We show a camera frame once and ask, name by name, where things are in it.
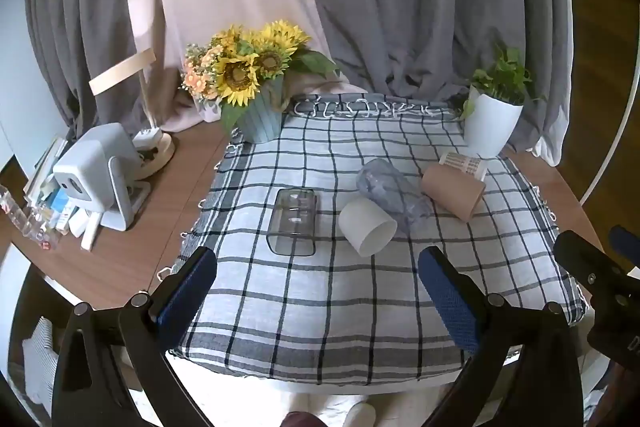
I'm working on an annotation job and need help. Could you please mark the brown paper cup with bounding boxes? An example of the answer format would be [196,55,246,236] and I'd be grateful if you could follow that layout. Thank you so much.
[420,163,487,223]

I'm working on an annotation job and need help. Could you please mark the green plant in white pot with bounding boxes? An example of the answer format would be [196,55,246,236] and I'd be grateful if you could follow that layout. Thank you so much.
[459,45,549,158]

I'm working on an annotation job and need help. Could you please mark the white power strip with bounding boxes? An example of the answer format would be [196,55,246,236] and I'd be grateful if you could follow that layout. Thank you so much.
[132,128,164,151]

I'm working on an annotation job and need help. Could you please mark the white patterned paper cup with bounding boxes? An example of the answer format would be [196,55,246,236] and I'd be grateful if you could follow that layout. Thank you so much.
[438,151,489,182]

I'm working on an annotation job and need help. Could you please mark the wooden desk lamp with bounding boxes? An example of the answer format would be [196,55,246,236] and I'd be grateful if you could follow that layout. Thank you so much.
[88,47,176,180]

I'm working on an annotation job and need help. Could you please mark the white curved pole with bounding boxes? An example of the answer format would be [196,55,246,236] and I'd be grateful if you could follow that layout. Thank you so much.
[581,66,640,209]

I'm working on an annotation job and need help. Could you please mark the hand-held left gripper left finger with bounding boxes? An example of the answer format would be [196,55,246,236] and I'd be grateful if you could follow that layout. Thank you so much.
[50,246,219,427]

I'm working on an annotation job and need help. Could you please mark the checked white and grey cloth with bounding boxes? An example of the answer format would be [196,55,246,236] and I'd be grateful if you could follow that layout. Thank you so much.
[159,93,587,381]

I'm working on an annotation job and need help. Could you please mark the grey transparent rectangular cup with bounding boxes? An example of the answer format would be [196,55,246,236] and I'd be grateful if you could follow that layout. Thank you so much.
[266,188,321,257]

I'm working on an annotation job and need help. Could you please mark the clear plastic cup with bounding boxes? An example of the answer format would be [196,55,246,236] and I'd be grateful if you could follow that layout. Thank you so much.
[355,158,434,236]

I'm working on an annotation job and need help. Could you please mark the sunflower bouquet in blue pot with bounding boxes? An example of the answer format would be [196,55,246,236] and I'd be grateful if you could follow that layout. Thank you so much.
[179,20,344,144]

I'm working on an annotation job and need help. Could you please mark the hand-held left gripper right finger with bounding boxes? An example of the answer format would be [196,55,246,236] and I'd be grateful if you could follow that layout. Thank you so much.
[417,245,586,427]

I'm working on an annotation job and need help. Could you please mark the clear plastic containers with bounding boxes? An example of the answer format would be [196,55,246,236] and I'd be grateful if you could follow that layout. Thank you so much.
[0,186,59,251]

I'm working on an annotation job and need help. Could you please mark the grey curtain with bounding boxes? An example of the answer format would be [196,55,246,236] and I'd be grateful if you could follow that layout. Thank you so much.
[24,0,574,168]

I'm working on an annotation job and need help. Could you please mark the white box-shaped projector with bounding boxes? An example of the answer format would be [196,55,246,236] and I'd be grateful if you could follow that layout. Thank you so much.
[52,122,151,231]

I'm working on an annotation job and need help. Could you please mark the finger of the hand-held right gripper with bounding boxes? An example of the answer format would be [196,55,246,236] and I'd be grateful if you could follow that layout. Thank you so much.
[553,230,640,308]
[609,226,640,267]

